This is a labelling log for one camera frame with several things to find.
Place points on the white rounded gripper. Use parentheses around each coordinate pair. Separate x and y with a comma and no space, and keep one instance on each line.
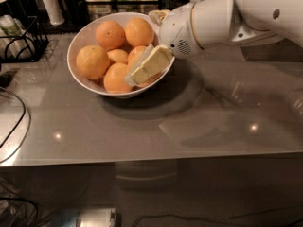
(176,32)

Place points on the large orange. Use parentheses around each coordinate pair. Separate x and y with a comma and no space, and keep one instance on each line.
(133,59)

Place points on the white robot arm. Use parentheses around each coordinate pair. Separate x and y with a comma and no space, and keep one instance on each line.
(265,21)

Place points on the white ceramic bowl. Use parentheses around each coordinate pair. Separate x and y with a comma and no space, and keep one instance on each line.
(87,36)

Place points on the orange back right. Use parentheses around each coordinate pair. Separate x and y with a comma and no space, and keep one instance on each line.
(138,32)

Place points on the small orange in centre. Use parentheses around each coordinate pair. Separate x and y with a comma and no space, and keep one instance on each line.
(118,56)

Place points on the orange back left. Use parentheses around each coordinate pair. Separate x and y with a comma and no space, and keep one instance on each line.
(110,35)

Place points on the orange front centre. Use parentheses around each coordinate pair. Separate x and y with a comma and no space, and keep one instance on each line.
(114,79)

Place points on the orange front left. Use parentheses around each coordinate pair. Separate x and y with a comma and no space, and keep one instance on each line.
(92,62)

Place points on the white cylindrical dispenser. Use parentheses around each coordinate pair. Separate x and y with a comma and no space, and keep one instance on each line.
(54,12)

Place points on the dark wooden stand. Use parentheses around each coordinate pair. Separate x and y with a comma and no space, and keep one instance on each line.
(282,51)

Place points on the stack of paper cups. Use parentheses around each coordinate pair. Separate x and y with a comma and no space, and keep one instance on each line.
(16,45)

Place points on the black wire rack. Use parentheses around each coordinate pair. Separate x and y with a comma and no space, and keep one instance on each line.
(35,33)

